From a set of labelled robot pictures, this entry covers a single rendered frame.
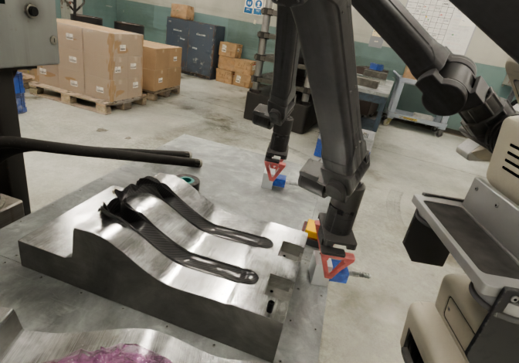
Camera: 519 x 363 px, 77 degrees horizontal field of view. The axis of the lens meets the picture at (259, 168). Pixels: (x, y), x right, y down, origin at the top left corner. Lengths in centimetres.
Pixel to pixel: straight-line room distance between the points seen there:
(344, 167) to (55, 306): 54
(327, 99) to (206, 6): 776
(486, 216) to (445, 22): 642
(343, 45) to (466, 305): 53
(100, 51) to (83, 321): 393
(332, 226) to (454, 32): 647
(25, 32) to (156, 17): 785
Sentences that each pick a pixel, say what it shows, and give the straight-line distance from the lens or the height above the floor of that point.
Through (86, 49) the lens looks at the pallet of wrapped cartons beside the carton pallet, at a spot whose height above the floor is 69.
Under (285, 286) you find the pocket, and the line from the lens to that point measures 63.
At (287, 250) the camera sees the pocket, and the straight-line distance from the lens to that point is 71.
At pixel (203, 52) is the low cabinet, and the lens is 759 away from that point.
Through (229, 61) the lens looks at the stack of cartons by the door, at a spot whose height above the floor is 47.
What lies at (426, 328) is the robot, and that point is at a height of 80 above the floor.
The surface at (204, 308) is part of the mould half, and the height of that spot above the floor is 86.
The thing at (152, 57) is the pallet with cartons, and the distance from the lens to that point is 514.
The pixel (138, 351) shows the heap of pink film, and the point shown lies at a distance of 47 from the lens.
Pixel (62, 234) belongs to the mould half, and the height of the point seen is 86.
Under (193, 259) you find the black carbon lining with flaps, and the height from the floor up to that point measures 88.
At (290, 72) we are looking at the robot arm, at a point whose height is 119.
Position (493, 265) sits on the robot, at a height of 104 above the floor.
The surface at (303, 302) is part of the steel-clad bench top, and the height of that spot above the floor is 80.
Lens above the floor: 129
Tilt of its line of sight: 23 degrees down
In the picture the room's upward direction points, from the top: 10 degrees clockwise
